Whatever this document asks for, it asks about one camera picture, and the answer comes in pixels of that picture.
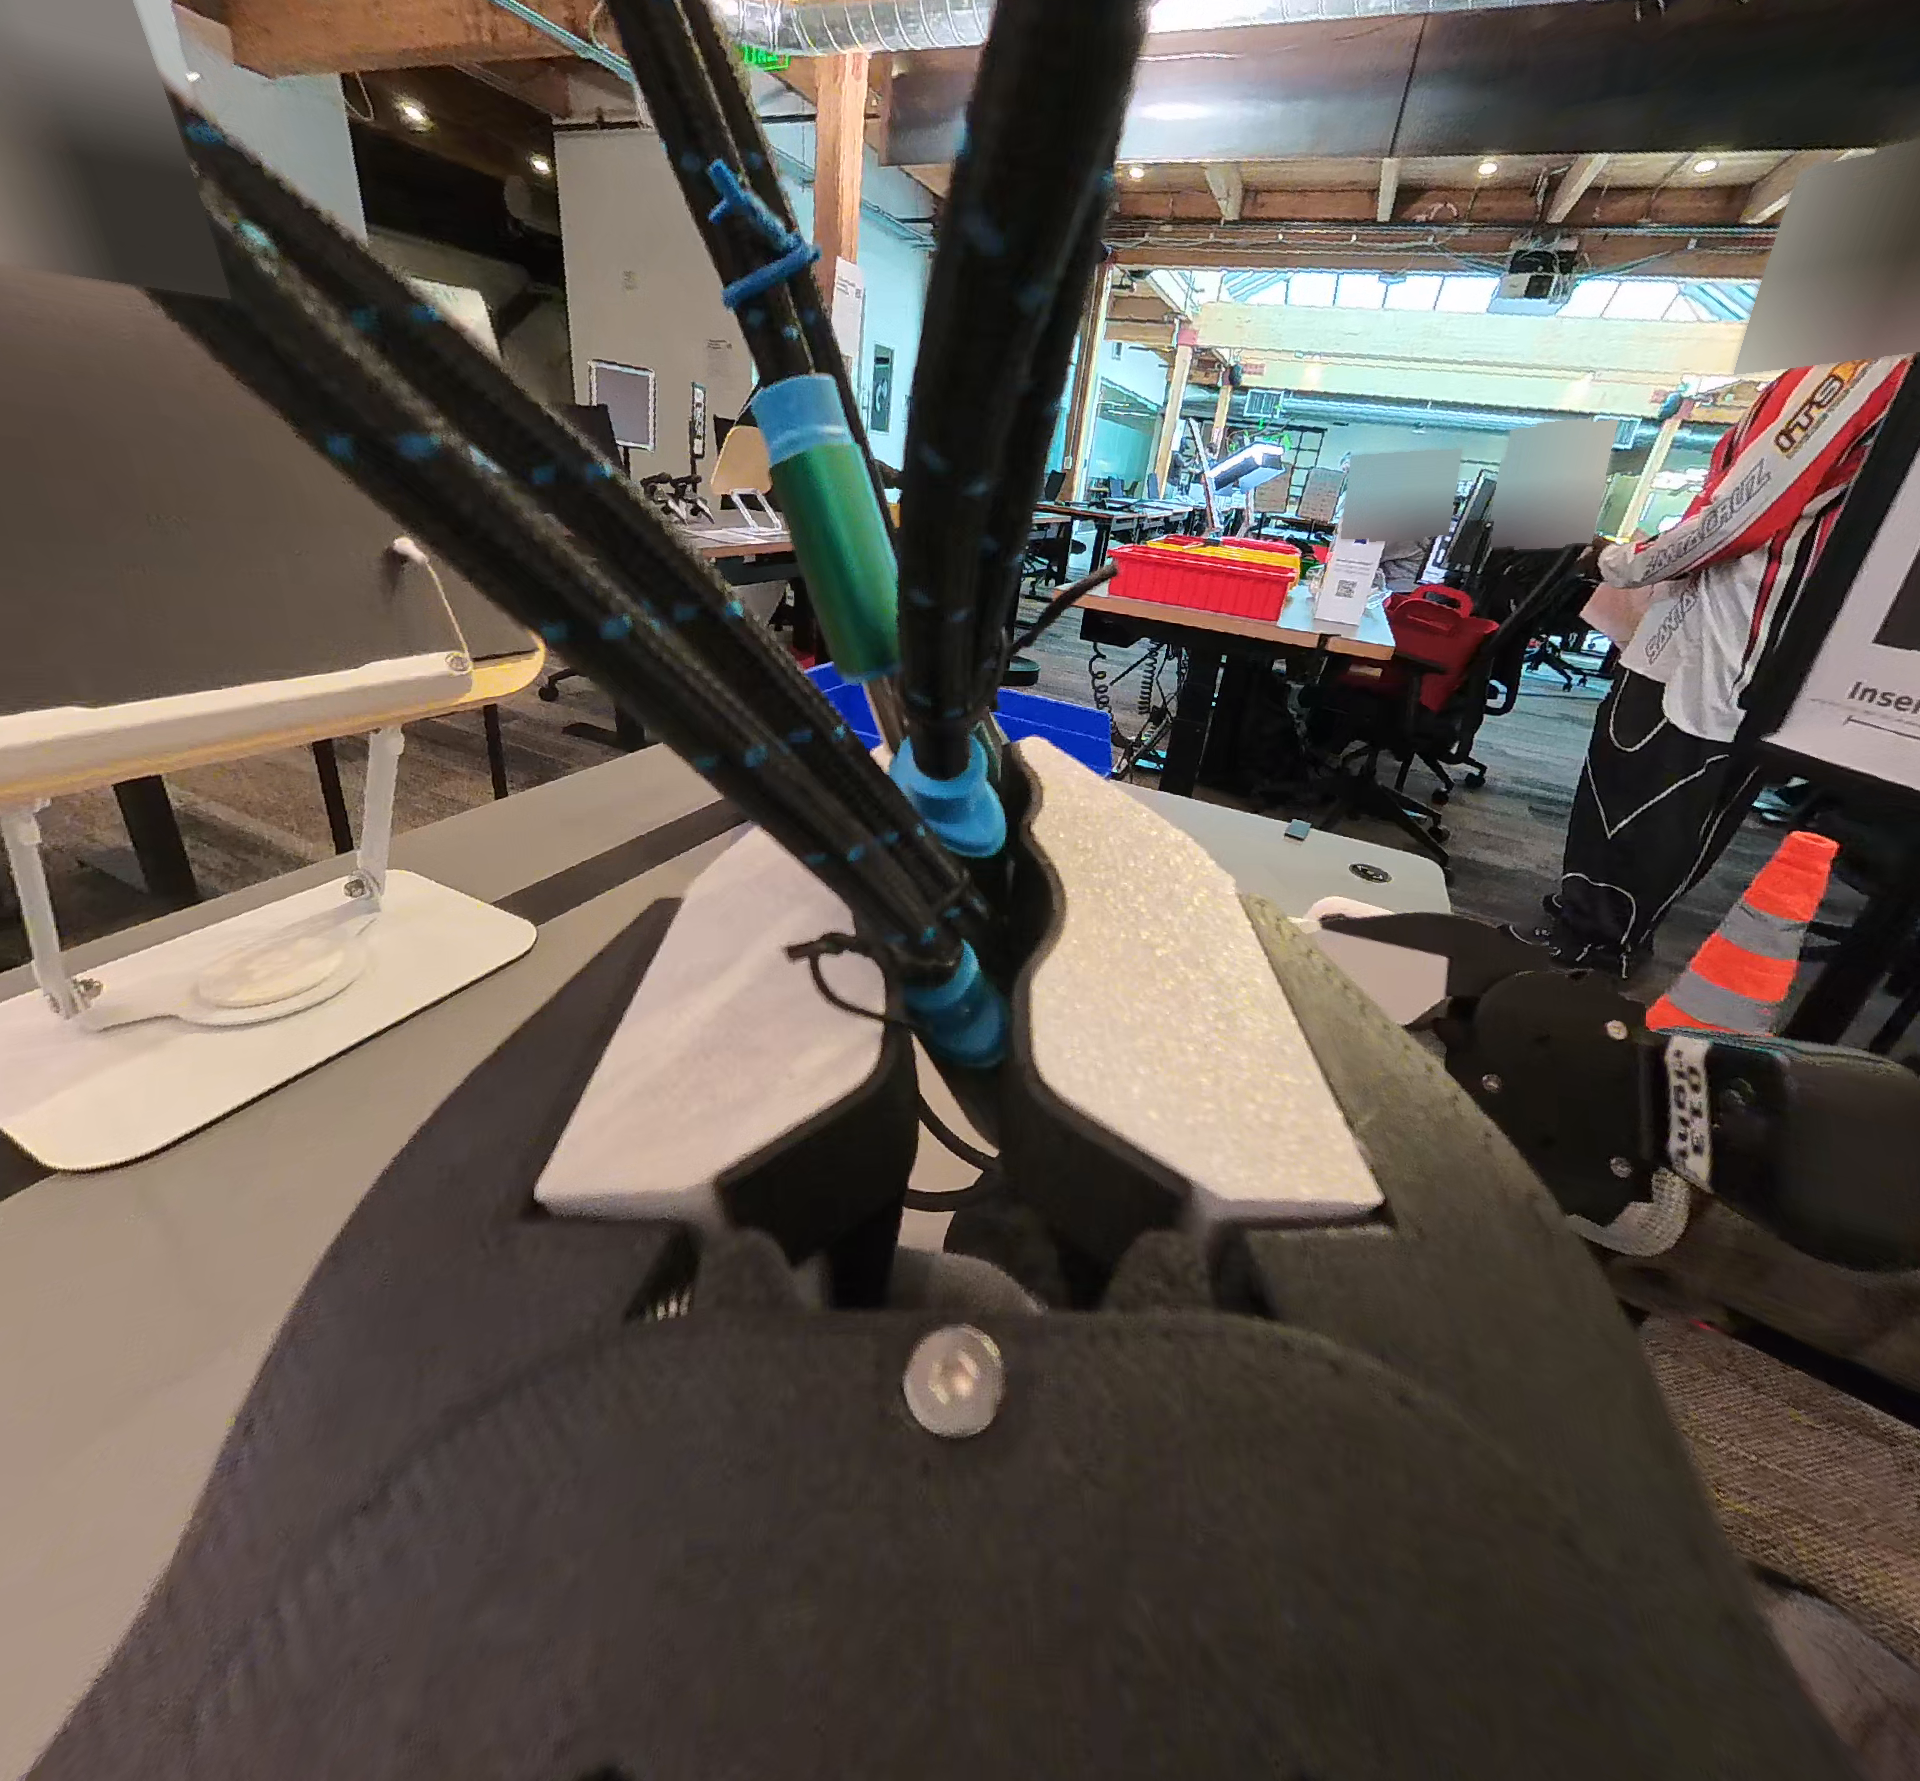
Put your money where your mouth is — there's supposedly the person's right forearm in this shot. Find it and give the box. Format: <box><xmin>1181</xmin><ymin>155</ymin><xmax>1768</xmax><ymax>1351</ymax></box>
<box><xmin>1582</xmin><ymin>1166</ymin><xmax>1920</xmax><ymax>1394</ymax></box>

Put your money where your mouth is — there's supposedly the white printed card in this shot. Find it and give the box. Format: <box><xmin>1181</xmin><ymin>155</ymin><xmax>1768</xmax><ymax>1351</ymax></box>
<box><xmin>1312</xmin><ymin>535</ymin><xmax>1390</xmax><ymax>635</ymax></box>

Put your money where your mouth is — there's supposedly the blue-flecked black braided cable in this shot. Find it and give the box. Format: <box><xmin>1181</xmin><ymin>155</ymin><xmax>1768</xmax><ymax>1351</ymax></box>
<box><xmin>161</xmin><ymin>99</ymin><xmax>1009</xmax><ymax>1074</ymax></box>
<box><xmin>547</xmin><ymin>0</ymin><xmax>911</xmax><ymax>750</ymax></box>

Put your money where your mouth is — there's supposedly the orange traffic cone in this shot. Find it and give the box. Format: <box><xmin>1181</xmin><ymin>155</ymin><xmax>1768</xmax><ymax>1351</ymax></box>
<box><xmin>1643</xmin><ymin>831</ymin><xmax>1844</xmax><ymax>1035</ymax></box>

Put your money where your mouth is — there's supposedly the red plastic tray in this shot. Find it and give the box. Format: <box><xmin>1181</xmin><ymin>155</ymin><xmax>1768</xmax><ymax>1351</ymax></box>
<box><xmin>1109</xmin><ymin>544</ymin><xmax>1300</xmax><ymax>622</ymax></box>

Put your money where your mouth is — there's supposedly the black office chair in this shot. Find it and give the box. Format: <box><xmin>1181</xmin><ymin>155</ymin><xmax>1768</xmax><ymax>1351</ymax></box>
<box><xmin>1634</xmin><ymin>1306</ymin><xmax>1920</xmax><ymax>1656</ymax></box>
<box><xmin>1327</xmin><ymin>544</ymin><xmax>1596</xmax><ymax>826</ymax></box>

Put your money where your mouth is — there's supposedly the green plug black cable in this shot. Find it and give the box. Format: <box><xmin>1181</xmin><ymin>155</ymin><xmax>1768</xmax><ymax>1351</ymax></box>
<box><xmin>882</xmin><ymin>0</ymin><xmax>1220</xmax><ymax>864</ymax></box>

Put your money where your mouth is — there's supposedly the black-framed printed sign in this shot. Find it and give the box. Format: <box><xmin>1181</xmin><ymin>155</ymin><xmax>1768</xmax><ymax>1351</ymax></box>
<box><xmin>1759</xmin><ymin>357</ymin><xmax>1920</xmax><ymax>795</ymax></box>

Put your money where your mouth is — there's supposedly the wooden book stand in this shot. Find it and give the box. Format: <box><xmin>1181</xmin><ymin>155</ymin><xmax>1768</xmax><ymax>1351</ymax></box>
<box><xmin>707</xmin><ymin>428</ymin><xmax>792</xmax><ymax>538</ymax></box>

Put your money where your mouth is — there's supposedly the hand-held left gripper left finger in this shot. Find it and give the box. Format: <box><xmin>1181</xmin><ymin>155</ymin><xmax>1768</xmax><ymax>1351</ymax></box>
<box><xmin>536</xmin><ymin>829</ymin><xmax>920</xmax><ymax>1221</ymax></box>

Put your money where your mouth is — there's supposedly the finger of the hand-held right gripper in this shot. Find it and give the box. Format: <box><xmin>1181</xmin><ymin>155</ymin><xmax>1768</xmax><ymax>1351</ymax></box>
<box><xmin>1302</xmin><ymin>896</ymin><xmax>1455</xmax><ymax>1030</ymax></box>

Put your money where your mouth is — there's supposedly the white tablet stand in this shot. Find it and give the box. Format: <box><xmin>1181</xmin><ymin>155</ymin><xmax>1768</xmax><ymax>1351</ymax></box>
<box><xmin>0</xmin><ymin>266</ymin><xmax>545</xmax><ymax>1172</ymax></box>

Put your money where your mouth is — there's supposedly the wooden column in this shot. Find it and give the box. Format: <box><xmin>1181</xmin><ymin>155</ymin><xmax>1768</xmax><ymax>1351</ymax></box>
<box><xmin>812</xmin><ymin>50</ymin><xmax>873</xmax><ymax>374</ymax></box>

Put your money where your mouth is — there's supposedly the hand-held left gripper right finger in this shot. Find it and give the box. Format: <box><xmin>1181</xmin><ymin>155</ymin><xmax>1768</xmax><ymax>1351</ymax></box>
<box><xmin>996</xmin><ymin>738</ymin><xmax>1383</xmax><ymax>1225</ymax></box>

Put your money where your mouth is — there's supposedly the blue plastic bin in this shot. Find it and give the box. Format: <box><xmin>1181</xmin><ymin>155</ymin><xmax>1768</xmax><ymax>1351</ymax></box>
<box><xmin>801</xmin><ymin>661</ymin><xmax>1120</xmax><ymax>781</ymax></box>

